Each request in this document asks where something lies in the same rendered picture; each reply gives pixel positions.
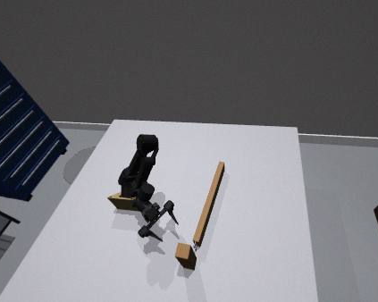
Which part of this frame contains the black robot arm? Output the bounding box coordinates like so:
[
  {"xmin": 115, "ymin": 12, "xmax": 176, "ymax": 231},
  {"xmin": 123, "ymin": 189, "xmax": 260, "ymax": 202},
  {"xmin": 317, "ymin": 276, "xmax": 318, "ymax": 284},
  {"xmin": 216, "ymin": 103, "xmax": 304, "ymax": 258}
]
[{"xmin": 118, "ymin": 134, "xmax": 160, "ymax": 223}]

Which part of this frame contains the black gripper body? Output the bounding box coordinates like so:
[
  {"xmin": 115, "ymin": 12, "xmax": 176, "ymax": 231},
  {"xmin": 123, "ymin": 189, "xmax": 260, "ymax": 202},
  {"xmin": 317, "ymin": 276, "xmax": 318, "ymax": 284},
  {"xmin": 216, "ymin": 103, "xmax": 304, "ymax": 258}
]
[{"xmin": 138, "ymin": 200, "xmax": 174, "ymax": 238}]

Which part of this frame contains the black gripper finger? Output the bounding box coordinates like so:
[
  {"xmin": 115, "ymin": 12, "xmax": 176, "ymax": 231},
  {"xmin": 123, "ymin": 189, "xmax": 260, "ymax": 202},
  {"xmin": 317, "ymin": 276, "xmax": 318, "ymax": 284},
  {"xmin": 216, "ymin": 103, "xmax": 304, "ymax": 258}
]
[
  {"xmin": 145, "ymin": 231, "xmax": 163, "ymax": 242},
  {"xmin": 167, "ymin": 207, "xmax": 179, "ymax": 225}
]

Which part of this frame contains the brown wooden post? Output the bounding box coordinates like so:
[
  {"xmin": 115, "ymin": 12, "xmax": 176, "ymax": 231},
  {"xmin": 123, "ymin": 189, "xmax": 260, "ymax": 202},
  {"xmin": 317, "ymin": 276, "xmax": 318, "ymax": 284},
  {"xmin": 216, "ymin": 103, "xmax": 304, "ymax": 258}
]
[{"xmin": 175, "ymin": 243, "xmax": 197, "ymax": 271}]

